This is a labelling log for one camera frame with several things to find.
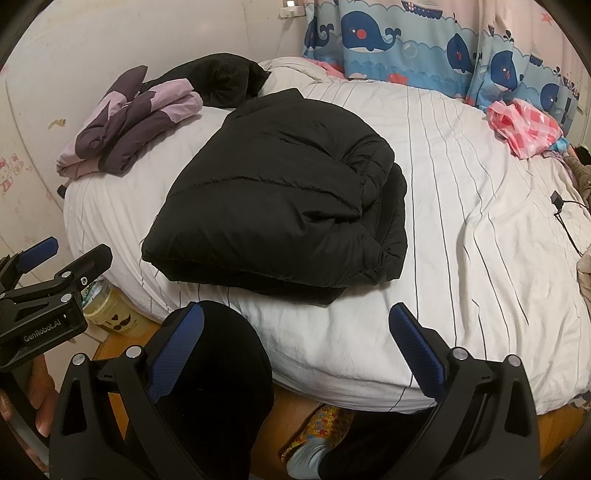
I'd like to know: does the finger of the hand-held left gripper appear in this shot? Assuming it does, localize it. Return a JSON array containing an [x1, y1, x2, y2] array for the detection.
[[4, 244, 114, 311], [0, 237, 59, 297]]

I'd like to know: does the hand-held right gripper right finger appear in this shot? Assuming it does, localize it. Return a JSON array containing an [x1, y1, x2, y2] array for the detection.
[[388, 302, 541, 480]]

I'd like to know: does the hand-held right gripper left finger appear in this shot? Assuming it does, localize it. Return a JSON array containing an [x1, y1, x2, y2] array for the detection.
[[48, 302, 206, 480]]

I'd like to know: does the black puffer jacket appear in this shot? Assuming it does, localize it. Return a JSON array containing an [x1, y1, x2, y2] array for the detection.
[[141, 88, 408, 306]]

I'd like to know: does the person's left hand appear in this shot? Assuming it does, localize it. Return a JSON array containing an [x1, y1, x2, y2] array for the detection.
[[27, 356, 59, 437]]

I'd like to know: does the yellow plastic jar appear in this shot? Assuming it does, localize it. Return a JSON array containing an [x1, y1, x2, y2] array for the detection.
[[82, 277, 139, 334]]

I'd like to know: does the person's leg in black trousers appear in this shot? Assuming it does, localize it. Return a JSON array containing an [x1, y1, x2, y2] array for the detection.
[[157, 300, 275, 480]]

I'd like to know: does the white striped bed sheet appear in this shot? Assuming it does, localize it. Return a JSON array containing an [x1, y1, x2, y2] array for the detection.
[[64, 56, 591, 413]]

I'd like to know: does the purple two-tone jacket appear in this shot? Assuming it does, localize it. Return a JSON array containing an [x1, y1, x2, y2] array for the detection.
[[56, 65, 204, 178]]

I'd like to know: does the light blue sock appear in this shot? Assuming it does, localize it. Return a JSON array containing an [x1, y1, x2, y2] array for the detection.
[[286, 436, 333, 478]]

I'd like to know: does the cream blanket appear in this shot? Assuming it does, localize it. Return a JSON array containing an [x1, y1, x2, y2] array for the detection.
[[577, 244, 591, 308]]

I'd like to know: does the black garment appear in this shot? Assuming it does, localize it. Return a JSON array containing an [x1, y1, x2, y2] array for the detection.
[[143, 53, 272, 109]]

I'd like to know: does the brown coat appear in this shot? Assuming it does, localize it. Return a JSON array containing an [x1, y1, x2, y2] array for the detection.
[[566, 152, 591, 206]]

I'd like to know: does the pink checked cloth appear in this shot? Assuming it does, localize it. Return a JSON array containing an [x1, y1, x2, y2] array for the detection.
[[487, 98, 564, 160]]

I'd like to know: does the whale print curtain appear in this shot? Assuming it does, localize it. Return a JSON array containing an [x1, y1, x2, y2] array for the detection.
[[302, 0, 585, 125]]

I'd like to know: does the black charger with cable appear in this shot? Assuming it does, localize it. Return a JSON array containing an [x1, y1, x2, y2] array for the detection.
[[549, 190, 591, 257]]

